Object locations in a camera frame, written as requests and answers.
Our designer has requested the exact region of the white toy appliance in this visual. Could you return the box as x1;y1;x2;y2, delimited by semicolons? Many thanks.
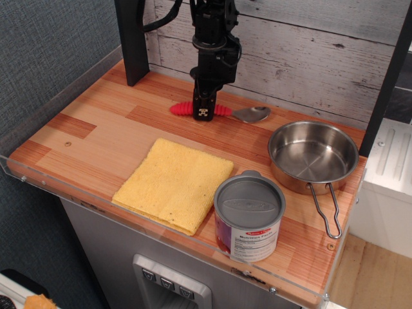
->
349;118;411;258

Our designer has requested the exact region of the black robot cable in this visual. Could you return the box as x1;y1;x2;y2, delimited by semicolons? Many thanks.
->
138;0;183;33

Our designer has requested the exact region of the grey toy fridge cabinet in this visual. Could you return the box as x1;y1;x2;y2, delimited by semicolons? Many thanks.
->
62;200;298;308

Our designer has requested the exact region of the toy tin can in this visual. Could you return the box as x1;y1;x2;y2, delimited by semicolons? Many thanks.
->
214;171;286;263

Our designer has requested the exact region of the clear acrylic table guard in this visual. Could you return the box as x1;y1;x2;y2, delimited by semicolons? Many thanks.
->
0;48;368;306

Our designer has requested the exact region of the black frame post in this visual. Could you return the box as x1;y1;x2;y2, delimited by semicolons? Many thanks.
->
115;0;149;86
359;3;411;157

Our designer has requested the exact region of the yellow folded cloth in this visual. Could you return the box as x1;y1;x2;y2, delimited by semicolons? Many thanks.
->
112;138;234;236

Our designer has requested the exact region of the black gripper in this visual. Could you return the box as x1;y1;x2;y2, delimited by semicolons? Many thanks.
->
190;33;242;122

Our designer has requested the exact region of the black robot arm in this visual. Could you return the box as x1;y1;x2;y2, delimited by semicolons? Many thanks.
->
190;1;242;121

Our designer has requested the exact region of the black left frame post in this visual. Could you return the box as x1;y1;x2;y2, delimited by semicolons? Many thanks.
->
115;0;149;86

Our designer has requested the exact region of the black right frame post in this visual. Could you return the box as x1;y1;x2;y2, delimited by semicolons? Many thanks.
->
359;3;411;157

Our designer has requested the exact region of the red handled metal spoon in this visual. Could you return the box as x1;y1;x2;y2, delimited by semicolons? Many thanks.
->
169;101;271;123

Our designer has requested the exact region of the silver dispenser button panel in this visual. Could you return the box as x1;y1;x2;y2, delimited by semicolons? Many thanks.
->
133;254;212;308

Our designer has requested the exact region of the steel pan with wire handle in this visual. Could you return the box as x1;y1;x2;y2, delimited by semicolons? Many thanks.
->
268;120;359;239

